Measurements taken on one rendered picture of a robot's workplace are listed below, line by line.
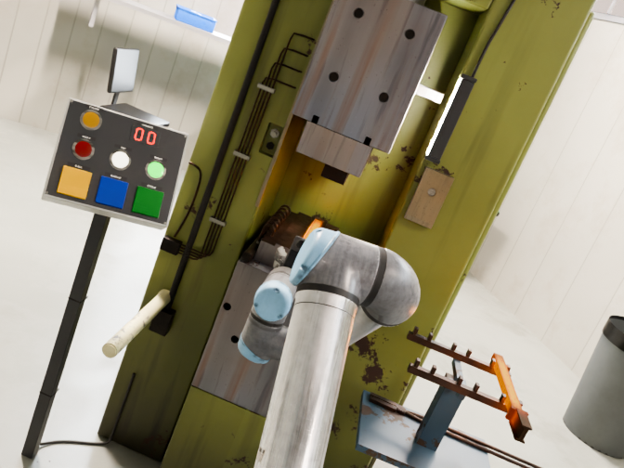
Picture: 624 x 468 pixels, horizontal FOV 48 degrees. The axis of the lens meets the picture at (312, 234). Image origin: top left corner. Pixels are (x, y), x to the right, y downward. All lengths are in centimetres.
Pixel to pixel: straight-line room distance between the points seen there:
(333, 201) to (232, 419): 84
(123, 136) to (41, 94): 395
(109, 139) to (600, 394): 318
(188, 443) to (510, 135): 138
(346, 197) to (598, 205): 335
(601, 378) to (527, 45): 259
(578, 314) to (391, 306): 426
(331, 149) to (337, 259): 82
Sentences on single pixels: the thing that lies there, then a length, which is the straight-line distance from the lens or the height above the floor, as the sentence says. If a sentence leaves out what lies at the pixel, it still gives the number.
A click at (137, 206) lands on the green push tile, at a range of 199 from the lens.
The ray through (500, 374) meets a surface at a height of 94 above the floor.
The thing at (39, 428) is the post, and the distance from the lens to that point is 251.
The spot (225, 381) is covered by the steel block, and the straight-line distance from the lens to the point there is 223.
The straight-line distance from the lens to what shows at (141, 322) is 216.
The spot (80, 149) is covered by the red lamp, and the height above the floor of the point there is 109.
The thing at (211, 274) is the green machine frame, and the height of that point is 75.
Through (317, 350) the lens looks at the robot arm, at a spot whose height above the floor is 115.
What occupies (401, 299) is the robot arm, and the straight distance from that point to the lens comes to 129.
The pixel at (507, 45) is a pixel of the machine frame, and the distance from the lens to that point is 213.
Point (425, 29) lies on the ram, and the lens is 197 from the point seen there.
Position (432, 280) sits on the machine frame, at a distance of 223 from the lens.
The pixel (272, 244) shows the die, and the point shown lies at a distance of 210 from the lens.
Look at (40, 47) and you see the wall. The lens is 589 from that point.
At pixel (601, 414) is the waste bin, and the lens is 437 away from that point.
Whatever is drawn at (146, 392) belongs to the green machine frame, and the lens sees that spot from 258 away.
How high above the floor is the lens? 166
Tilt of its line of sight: 17 degrees down
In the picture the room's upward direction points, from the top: 22 degrees clockwise
